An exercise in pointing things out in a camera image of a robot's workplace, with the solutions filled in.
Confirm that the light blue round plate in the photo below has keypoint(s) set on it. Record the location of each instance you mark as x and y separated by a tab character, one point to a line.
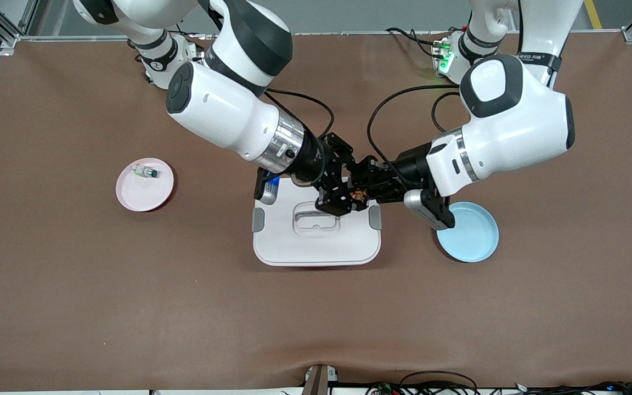
472	238

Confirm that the pink round plate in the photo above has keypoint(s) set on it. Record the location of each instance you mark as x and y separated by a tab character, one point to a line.
151	195

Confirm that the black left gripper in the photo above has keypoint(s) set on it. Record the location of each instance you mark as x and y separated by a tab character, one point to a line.
410	165

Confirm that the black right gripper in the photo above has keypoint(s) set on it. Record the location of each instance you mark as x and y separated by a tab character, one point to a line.
314	159

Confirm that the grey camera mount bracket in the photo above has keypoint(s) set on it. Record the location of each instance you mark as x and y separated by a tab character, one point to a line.
319	381

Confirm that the aluminium frame rail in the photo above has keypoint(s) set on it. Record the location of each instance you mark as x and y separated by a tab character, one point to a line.
349	34

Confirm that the white lidded storage box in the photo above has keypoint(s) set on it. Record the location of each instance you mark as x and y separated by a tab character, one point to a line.
316	247

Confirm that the green and white switch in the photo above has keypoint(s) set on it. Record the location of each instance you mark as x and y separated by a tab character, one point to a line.
150	173

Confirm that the orange and black switch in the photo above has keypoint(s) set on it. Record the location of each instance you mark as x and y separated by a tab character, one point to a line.
359	196

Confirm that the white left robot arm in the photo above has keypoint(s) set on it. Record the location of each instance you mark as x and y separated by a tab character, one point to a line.
513	126

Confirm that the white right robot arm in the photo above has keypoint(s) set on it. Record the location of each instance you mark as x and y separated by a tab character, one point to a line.
223	115

